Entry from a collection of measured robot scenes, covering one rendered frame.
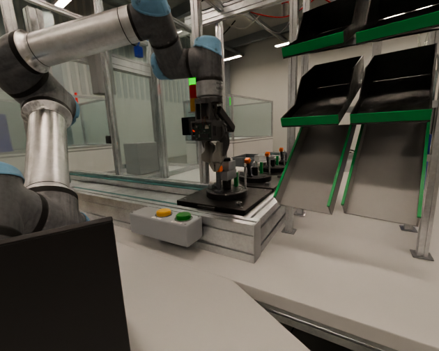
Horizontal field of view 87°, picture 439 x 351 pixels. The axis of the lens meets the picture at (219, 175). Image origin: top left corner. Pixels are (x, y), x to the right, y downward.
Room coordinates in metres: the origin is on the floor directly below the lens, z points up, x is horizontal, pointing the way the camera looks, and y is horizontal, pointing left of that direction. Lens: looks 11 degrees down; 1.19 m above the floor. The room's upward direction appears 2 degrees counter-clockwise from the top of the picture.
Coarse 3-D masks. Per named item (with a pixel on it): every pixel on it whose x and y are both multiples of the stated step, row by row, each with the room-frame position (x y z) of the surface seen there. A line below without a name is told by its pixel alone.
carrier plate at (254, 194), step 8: (200, 192) 0.79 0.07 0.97; (248, 192) 0.77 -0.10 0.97; (256, 192) 0.76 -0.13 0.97; (264, 192) 0.76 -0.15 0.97; (184, 200) 0.70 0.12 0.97; (192, 200) 0.70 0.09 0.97; (200, 200) 0.70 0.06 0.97; (208, 200) 0.69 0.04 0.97; (240, 200) 0.68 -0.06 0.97; (248, 200) 0.68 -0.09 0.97; (256, 200) 0.68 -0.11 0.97; (216, 208) 0.63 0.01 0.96; (224, 208) 0.62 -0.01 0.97; (232, 208) 0.61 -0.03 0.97; (240, 208) 0.61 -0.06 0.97; (248, 208) 0.61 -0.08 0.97
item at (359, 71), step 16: (320, 64) 0.75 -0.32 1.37; (336, 64) 0.72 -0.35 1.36; (352, 64) 0.70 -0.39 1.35; (304, 80) 0.69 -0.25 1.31; (320, 80) 0.76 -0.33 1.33; (336, 80) 0.74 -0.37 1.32; (352, 80) 0.59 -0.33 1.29; (304, 96) 0.69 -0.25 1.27; (320, 96) 0.70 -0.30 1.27; (336, 96) 0.66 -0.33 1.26; (352, 96) 0.59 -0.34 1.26; (288, 112) 0.61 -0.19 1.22; (304, 112) 0.63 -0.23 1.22; (320, 112) 0.59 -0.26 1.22; (336, 112) 0.56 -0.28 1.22
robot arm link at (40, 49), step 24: (144, 0) 0.54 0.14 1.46; (72, 24) 0.57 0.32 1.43; (96, 24) 0.57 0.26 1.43; (120, 24) 0.57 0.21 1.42; (144, 24) 0.57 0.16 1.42; (168, 24) 0.59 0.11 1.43; (0, 48) 0.57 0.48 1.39; (24, 48) 0.57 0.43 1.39; (48, 48) 0.58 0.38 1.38; (72, 48) 0.58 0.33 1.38; (96, 48) 0.59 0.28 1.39; (0, 72) 0.58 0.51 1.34; (24, 72) 0.60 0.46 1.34
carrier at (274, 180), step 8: (256, 168) 0.96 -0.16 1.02; (240, 176) 0.95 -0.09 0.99; (248, 176) 0.92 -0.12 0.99; (256, 176) 0.93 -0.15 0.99; (264, 176) 0.93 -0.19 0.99; (272, 176) 1.02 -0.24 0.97; (240, 184) 0.89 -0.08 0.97; (248, 184) 0.89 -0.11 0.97; (256, 184) 0.88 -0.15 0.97; (264, 184) 0.88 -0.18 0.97; (272, 184) 0.87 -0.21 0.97
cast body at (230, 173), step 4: (224, 160) 0.74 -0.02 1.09; (228, 160) 0.74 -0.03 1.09; (232, 160) 0.75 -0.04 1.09; (224, 164) 0.73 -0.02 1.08; (228, 164) 0.72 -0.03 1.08; (232, 164) 0.74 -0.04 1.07; (224, 168) 0.73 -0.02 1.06; (228, 168) 0.72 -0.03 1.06; (232, 168) 0.74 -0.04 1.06; (224, 172) 0.72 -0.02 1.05; (228, 172) 0.72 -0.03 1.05; (232, 172) 0.74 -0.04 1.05; (224, 176) 0.72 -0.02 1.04; (228, 176) 0.72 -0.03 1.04; (232, 176) 0.74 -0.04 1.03; (236, 176) 0.76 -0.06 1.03; (224, 180) 0.72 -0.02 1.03
